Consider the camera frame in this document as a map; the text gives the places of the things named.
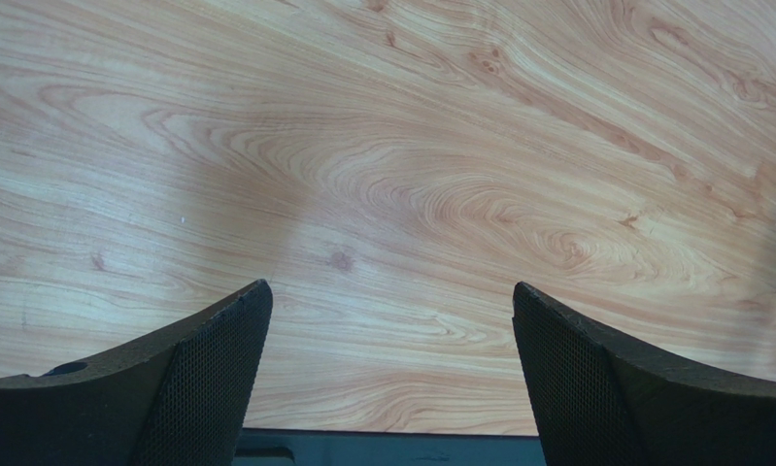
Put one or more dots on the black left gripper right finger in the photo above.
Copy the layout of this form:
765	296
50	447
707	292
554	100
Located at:
602	397

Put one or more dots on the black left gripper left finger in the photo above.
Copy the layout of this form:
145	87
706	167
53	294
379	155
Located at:
175	396

